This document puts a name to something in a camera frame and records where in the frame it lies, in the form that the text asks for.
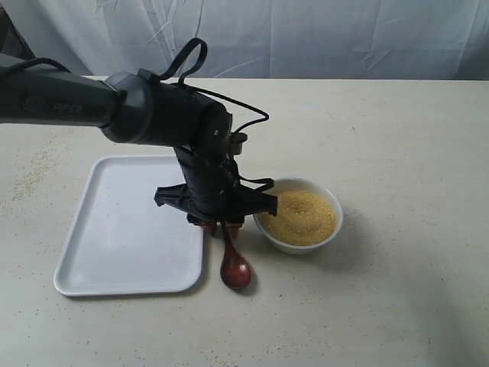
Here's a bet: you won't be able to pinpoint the white ceramic bowl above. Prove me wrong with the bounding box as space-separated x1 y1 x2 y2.
254 177 343 255

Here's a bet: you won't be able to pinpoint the white rectangular plastic tray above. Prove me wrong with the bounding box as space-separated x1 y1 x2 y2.
53 155 204 297

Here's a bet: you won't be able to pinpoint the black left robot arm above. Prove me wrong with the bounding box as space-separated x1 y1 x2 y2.
1 55 277 232

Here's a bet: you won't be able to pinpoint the dark red wooden spoon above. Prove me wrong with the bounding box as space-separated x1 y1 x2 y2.
220 222 251 290

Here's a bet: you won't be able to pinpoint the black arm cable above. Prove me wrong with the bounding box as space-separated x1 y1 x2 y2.
0 37 274 192

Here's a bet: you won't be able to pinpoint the white backdrop cloth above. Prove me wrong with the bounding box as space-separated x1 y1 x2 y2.
2 0 488 80

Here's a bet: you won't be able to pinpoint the yellow millet grains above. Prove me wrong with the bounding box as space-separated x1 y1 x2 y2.
259 190 336 246

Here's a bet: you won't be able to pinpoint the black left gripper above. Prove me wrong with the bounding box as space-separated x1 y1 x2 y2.
154 147 278 239

